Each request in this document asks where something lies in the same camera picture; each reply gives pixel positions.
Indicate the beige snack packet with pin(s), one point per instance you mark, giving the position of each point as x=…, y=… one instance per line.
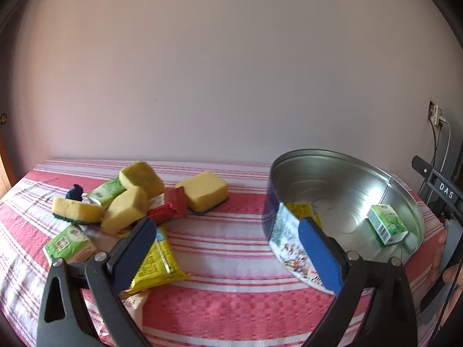
x=134, y=305

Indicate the green carton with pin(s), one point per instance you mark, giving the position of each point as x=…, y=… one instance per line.
x=387, y=224
x=105, y=193
x=71, y=245

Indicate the yellow snack packet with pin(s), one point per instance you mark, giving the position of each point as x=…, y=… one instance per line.
x=159, y=266

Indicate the yellow green sponge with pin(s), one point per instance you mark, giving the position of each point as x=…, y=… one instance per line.
x=76, y=211

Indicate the dark blue small object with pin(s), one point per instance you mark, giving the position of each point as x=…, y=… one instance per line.
x=75, y=193

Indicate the red snack packet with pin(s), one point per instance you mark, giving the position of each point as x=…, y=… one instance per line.
x=171, y=204

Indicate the yellow sponge top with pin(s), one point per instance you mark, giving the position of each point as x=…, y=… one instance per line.
x=141, y=174

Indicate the red white striped cloth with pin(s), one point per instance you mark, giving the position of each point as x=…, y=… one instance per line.
x=238, y=293

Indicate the round metal tin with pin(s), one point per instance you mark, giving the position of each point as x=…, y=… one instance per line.
x=341, y=189

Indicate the yellow packet in tin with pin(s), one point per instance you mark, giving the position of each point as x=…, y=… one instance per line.
x=303, y=211

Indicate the black stand with label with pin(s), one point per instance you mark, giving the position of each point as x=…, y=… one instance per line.
x=452, y=197

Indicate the wall socket with plugs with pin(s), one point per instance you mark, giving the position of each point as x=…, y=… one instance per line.
x=435, y=114

